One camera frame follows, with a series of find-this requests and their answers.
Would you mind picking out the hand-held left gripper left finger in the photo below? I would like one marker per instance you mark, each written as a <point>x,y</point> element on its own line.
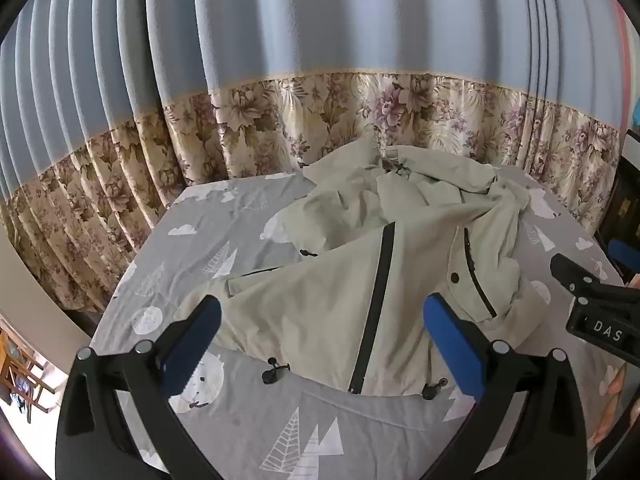
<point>192,345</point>

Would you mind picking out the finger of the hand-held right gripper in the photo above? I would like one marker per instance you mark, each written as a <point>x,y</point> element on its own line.
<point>582,280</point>
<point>626,256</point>

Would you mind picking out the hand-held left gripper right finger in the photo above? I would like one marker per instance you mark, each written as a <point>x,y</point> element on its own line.
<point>452,345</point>

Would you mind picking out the pale green jacket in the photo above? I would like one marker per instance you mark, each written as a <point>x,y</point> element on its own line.
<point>310,300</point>

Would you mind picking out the person's right hand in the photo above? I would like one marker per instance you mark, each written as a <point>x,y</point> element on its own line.
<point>612,405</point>

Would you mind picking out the black glass-door appliance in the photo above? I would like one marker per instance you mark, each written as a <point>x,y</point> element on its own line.
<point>622,200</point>

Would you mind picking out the grey printed bed sheet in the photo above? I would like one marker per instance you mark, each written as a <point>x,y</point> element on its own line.
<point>280,420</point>

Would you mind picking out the wooden chair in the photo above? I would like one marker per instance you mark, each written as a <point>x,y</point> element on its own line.
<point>30,375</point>

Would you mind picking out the blue floral curtain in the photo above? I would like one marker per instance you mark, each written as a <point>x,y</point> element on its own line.
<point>300,35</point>

